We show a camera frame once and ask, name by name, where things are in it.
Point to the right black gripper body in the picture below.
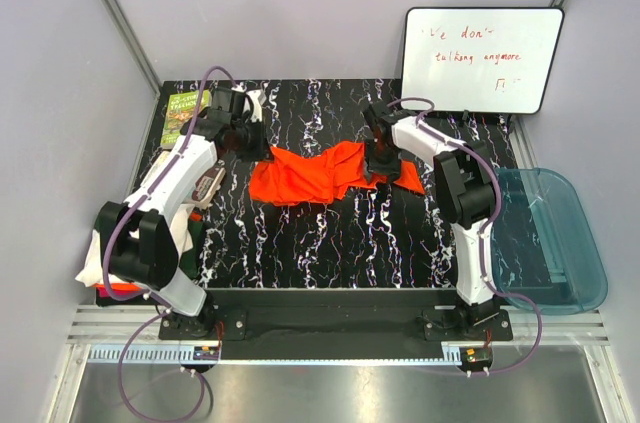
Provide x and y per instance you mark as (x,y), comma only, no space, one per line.
(383,159)

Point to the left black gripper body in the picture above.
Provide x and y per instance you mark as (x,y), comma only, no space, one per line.
(250,142)

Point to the orange t shirt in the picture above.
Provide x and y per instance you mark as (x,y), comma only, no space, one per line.
(118,288)
(290,179)

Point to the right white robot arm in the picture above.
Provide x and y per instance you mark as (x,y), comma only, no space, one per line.
(467,194)

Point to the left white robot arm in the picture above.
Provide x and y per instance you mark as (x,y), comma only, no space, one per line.
(136,242)

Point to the yellow small book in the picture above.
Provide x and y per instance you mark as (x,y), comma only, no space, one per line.
(206,187)

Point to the green treehouse book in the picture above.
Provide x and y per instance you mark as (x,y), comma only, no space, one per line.
(179,112)

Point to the white dry erase board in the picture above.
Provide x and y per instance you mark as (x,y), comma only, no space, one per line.
(482,60)

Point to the dark folded t shirt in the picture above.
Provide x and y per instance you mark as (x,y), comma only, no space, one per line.
(189,259)

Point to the teal plastic bin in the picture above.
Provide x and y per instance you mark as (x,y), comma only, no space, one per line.
(542,245)

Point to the orange folded t shirt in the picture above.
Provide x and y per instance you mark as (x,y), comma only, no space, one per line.
(118,288)

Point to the white folded t shirt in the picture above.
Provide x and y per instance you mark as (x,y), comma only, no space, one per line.
(91,273)

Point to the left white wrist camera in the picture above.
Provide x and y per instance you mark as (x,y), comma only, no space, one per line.
(252,104)

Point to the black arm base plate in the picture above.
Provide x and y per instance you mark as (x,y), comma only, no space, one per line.
(431,314)

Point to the grey cable duct rail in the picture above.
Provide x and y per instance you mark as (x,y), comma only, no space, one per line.
(158,354)

